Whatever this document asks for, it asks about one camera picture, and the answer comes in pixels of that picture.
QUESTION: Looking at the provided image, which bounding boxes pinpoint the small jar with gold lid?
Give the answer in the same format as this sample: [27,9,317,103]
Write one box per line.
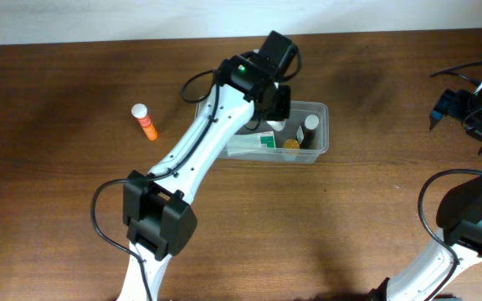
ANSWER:
[283,139,300,161]

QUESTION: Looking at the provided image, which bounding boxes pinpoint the orange effervescent tablet tube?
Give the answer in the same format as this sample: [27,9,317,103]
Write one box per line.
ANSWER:
[131,104,158,140]

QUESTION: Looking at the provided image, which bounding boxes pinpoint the black camera cable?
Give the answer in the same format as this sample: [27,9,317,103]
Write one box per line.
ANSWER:
[90,43,303,301]
[417,60,482,301]

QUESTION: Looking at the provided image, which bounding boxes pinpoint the black right camera cable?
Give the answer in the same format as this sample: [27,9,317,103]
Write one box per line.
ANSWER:
[417,60,482,301]

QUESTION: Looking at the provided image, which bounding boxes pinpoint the black left camera cable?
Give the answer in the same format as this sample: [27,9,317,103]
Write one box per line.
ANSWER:
[90,43,303,301]

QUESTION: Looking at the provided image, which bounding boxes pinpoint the clear plastic container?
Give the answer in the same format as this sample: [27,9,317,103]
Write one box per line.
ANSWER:
[218,101,329,164]

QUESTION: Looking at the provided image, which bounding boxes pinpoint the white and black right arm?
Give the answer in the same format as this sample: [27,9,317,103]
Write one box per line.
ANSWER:
[367,80,482,301]

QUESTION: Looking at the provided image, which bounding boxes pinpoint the dark bottle with white cap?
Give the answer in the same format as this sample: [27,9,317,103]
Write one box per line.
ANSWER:
[296,115,320,149]

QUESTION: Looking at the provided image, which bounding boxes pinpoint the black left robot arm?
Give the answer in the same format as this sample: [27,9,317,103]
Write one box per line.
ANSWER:
[119,31,302,300]

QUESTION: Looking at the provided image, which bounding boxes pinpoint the white Panadol box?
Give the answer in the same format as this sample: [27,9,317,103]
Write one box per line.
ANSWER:
[226,131,276,156]

